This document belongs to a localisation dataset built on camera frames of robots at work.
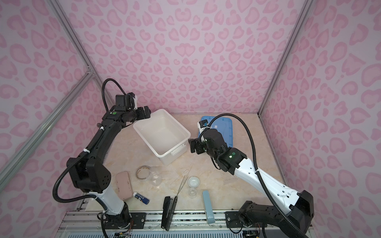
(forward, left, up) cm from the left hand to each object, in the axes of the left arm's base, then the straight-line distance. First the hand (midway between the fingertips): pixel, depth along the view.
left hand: (143, 109), depth 85 cm
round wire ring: (-24, +5, -26) cm, 36 cm away
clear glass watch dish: (-33, -28, -27) cm, 51 cm away
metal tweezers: (-37, -20, -28) cm, 51 cm away
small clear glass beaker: (-40, -28, -23) cm, 54 cm away
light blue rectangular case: (-46, -35, -26) cm, 64 cm away
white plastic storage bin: (+1, -8, -29) cm, 30 cm away
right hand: (-21, -30, 0) cm, 37 cm away
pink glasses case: (-35, +10, -25) cm, 44 cm away
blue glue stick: (-41, 0, -25) cm, 48 cm away
